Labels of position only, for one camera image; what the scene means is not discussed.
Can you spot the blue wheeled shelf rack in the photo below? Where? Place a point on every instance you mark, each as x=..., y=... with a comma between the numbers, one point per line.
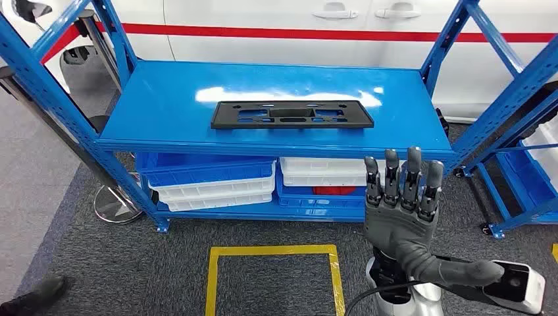
x=496, y=196

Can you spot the yellow floor tape square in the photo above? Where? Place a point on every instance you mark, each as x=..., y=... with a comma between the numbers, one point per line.
x=211, y=283

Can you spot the blue plastic bin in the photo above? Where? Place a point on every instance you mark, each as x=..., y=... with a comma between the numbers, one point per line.
x=301, y=200
x=527, y=183
x=196, y=174

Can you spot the chrome base stanchion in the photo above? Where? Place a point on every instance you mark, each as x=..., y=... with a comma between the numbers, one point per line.
x=117, y=209

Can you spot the person's black shoe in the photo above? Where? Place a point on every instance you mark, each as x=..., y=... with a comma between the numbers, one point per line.
x=35, y=296

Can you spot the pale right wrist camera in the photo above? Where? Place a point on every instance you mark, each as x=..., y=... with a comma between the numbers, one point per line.
x=534, y=288

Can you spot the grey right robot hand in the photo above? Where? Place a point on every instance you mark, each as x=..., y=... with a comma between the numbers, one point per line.
x=392, y=226

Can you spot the blue metal shelf rack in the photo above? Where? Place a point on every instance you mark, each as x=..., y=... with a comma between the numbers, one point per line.
x=174, y=109

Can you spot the white car red stripe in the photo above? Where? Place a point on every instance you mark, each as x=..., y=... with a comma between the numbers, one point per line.
x=261, y=48

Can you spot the black plastic bracket part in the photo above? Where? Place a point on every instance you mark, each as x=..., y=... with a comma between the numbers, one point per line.
x=226, y=117

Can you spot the red part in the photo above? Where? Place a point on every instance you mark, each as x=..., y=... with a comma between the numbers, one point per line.
x=334, y=190

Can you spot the black base stanchion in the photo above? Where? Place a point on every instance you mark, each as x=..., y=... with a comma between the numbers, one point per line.
x=98, y=43

